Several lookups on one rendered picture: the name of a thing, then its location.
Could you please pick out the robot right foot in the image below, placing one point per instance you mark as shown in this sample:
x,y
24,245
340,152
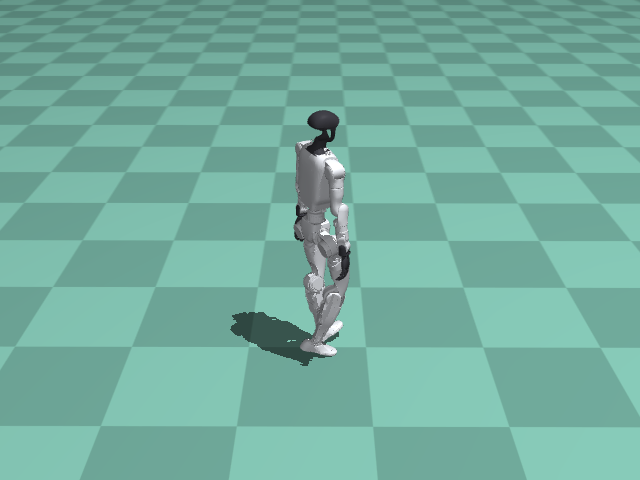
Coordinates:
x,y
323,349

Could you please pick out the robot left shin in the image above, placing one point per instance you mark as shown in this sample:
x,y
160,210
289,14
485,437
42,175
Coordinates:
x,y
314,299

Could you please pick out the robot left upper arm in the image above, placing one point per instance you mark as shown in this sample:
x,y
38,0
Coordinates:
x,y
297,149

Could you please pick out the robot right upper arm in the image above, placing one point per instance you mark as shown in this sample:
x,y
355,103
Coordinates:
x,y
335,173

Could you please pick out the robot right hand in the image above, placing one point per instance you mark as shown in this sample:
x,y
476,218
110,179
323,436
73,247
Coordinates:
x,y
345,262

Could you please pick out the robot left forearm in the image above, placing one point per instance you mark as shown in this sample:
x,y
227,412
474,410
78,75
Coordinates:
x,y
303,208

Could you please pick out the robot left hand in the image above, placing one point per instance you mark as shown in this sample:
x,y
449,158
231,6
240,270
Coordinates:
x,y
298,219

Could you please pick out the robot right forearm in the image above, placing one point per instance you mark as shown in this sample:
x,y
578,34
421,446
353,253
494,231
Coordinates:
x,y
341,229

